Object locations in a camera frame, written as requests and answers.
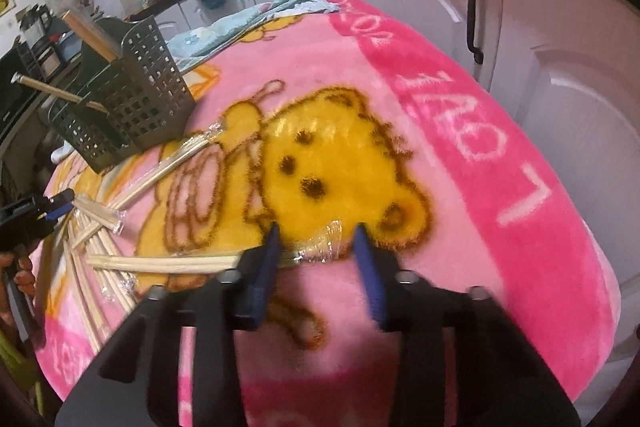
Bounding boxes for person's left hand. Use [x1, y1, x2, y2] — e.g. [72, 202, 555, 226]
[0, 251, 37, 324]

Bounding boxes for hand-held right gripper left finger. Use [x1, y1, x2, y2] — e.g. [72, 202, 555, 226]
[54, 223, 282, 427]

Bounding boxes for person's left forearm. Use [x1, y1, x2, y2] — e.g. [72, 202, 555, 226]
[0, 314, 43, 408]

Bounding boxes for pink bear printed blanket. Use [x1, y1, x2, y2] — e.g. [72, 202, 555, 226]
[35, 0, 623, 427]

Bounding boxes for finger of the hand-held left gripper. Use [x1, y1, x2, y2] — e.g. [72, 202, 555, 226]
[31, 206, 68, 228]
[40, 188, 76, 208]

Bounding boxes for bamboo chopstick pair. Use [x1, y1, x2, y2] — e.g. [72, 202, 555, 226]
[11, 73, 109, 114]
[61, 10, 122, 64]
[86, 219, 347, 275]
[112, 116, 238, 210]

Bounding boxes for black cabinet handle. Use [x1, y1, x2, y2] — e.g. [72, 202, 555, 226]
[466, 0, 489, 66]

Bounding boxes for bunch of chopsticks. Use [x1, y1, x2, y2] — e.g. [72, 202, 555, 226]
[62, 194, 138, 355]

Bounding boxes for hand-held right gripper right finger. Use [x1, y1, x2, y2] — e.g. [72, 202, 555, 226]
[352, 224, 582, 427]

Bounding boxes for dark perforated utensil holder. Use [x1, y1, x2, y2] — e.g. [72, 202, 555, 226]
[47, 16, 197, 174]

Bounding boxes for light blue towel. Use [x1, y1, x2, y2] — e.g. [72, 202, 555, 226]
[167, 0, 342, 58]

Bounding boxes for black blender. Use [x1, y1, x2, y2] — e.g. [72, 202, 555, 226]
[17, 4, 54, 50]

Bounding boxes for white kitchen base cabinets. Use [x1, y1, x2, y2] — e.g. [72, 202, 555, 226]
[150, 0, 640, 408]

